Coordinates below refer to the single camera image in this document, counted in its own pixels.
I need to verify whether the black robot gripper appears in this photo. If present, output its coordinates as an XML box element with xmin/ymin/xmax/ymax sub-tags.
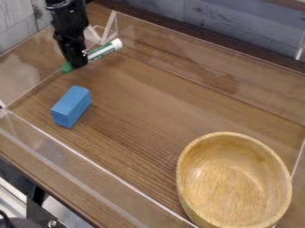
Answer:
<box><xmin>46</xmin><ymin>0</ymin><xmax>90</xmax><ymax>69</ymax></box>

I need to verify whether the black cable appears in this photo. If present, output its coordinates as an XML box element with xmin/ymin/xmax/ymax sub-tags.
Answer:
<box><xmin>0</xmin><ymin>209</ymin><xmax>16</xmax><ymax>228</ymax></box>

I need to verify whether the brown wooden bowl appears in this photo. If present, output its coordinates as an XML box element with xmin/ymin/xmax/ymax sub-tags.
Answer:
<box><xmin>176</xmin><ymin>132</ymin><xmax>292</xmax><ymax>228</ymax></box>

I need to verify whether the green Expo marker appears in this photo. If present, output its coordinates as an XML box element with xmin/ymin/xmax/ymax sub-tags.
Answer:
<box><xmin>61</xmin><ymin>38</ymin><xmax>123</xmax><ymax>74</ymax></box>

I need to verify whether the black metal table bracket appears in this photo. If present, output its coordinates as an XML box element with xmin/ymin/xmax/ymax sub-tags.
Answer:
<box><xmin>27</xmin><ymin>187</ymin><xmax>67</xmax><ymax>228</ymax></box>

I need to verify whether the blue foam block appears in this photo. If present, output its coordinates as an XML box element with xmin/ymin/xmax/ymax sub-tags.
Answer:
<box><xmin>50</xmin><ymin>85</ymin><xmax>93</xmax><ymax>128</ymax></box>

